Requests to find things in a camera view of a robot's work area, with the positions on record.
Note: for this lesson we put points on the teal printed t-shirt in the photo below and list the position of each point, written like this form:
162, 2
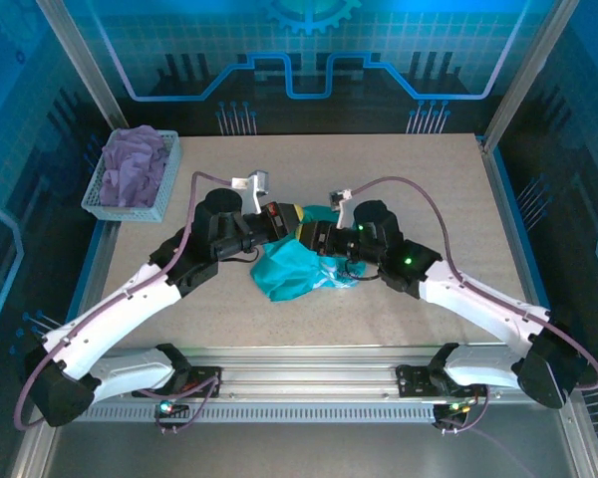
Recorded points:
289, 269

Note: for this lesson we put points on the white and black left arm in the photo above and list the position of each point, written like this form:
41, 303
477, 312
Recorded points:
109, 309

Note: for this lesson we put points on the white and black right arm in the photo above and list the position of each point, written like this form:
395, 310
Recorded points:
478, 299

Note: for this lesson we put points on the white perforated plastic basket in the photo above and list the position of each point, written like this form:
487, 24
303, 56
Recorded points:
172, 169

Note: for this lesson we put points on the crumpled purple cloth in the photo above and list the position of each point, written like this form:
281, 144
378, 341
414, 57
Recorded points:
129, 169

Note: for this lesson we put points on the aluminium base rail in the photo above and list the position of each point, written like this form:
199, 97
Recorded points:
304, 368

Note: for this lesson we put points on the aluminium frame post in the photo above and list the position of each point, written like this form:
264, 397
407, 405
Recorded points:
528, 65
85, 65

